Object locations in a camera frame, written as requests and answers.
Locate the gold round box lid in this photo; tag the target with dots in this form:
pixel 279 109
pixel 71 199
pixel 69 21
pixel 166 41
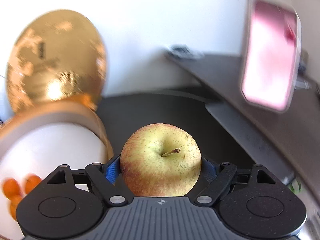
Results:
pixel 59 56

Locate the dark curved shelf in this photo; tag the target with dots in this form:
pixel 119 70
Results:
pixel 295 131

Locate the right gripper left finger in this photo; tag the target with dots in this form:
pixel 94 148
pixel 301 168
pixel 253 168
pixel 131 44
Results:
pixel 102 178

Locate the paper stack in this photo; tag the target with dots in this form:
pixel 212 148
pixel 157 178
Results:
pixel 251 140

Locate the yellow-red apple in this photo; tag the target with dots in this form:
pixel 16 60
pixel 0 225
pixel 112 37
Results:
pixel 160 160

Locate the smartphone pink screen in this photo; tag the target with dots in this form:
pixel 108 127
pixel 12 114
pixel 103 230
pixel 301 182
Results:
pixel 271 53

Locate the gold gift box base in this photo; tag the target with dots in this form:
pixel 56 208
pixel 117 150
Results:
pixel 56 112

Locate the clear tray with glasses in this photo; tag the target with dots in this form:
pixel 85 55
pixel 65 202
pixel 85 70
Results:
pixel 184 52

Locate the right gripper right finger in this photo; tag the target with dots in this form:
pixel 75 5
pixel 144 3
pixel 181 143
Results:
pixel 219 177

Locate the mandarin orange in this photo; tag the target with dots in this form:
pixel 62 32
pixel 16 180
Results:
pixel 14 204
pixel 11 188
pixel 31 181

